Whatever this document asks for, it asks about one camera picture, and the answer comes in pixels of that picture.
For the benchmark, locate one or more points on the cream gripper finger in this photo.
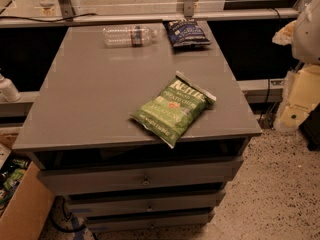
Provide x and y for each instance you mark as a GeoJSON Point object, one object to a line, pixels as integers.
{"type": "Point", "coordinates": [285, 35]}
{"type": "Point", "coordinates": [301, 95]}

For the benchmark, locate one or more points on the clear plastic water bottle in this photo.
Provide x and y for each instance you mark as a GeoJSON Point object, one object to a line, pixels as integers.
{"type": "Point", "coordinates": [129, 36]}

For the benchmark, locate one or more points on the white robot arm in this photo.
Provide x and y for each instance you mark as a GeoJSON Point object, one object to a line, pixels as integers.
{"type": "Point", "coordinates": [306, 36]}

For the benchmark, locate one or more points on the green jalapeno chip bag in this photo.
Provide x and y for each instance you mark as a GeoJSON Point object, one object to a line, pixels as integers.
{"type": "Point", "coordinates": [176, 107]}

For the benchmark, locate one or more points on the grey drawer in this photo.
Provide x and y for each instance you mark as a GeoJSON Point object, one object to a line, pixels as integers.
{"type": "Point", "coordinates": [150, 221]}
{"type": "Point", "coordinates": [146, 203]}
{"type": "Point", "coordinates": [140, 176]}

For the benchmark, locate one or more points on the top grey drawer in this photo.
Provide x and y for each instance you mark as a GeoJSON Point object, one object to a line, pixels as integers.
{"type": "Point", "coordinates": [140, 176]}

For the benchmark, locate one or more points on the middle grey drawer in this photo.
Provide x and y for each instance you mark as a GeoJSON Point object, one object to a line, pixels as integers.
{"type": "Point", "coordinates": [146, 203]}

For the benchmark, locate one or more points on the dark blue chip bag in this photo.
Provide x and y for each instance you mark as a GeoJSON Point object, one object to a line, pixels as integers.
{"type": "Point", "coordinates": [186, 33]}

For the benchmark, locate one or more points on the white pipe at left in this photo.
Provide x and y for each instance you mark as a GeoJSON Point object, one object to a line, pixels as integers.
{"type": "Point", "coordinates": [9, 90]}

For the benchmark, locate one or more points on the bottom grey drawer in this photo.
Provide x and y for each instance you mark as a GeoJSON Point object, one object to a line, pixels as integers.
{"type": "Point", "coordinates": [150, 221]}

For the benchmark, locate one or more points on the grey drawer cabinet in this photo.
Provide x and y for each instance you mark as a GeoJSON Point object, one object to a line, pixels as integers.
{"type": "Point", "coordinates": [82, 116]}

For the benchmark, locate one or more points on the cardboard box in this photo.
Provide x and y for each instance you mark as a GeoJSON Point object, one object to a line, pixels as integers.
{"type": "Point", "coordinates": [23, 213]}

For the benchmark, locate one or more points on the metal frame rail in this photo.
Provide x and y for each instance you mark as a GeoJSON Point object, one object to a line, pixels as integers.
{"type": "Point", "coordinates": [80, 12]}

